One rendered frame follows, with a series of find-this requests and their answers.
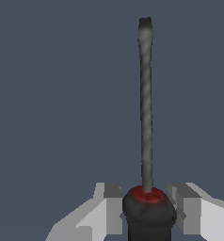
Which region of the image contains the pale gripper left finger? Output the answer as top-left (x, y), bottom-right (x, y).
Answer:
top-left (44, 182), bottom-right (123, 241)

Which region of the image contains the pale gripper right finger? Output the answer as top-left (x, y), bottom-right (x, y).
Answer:
top-left (167, 182), bottom-right (224, 241)

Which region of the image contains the screwdriver with black red handle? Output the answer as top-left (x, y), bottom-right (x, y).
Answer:
top-left (119, 16), bottom-right (178, 241)

